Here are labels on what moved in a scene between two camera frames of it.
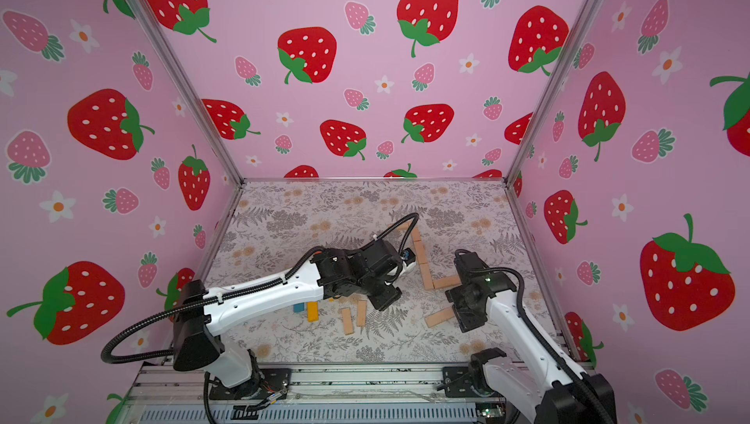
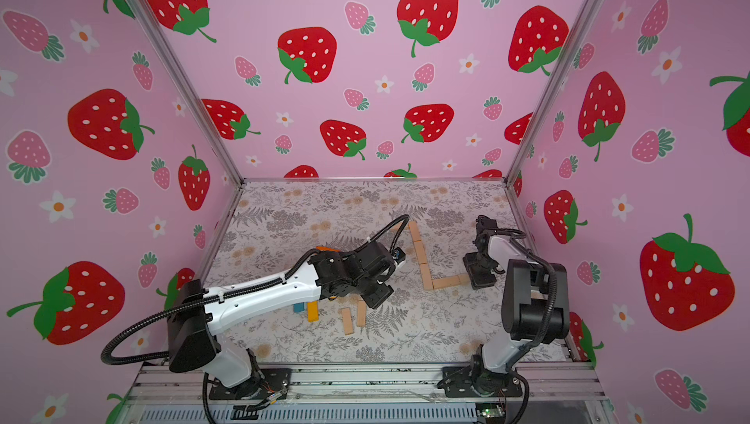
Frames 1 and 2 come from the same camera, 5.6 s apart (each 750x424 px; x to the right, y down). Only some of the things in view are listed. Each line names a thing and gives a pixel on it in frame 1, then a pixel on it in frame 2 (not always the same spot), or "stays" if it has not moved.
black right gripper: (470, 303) → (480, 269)
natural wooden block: (421, 252) stays
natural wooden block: (348, 321) stays
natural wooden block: (427, 275) stays
